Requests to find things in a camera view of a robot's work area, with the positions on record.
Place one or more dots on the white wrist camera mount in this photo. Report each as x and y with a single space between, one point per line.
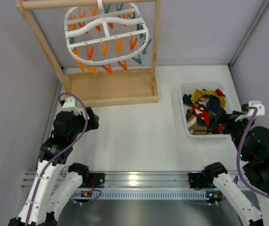
251 109

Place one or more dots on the aluminium rail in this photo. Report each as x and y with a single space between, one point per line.
122 185

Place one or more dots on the white round clip hanger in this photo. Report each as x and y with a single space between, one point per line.
102 35

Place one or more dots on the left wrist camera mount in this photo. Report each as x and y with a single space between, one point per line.
70 105

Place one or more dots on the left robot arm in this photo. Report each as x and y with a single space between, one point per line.
45 202

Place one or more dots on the wooden hanger stand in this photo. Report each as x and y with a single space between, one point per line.
136 85

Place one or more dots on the red sock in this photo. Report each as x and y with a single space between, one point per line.
219 93
201 114

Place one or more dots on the green christmas sock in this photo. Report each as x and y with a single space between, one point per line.
187 99

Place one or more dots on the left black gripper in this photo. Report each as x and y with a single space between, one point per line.
92 120

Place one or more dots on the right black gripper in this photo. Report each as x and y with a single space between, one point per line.
230 121

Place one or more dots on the mustard yellow sock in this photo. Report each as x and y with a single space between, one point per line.
223 101
199 93

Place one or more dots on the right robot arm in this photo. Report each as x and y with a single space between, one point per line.
252 163

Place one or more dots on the white plastic basket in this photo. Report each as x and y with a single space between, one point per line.
189 88

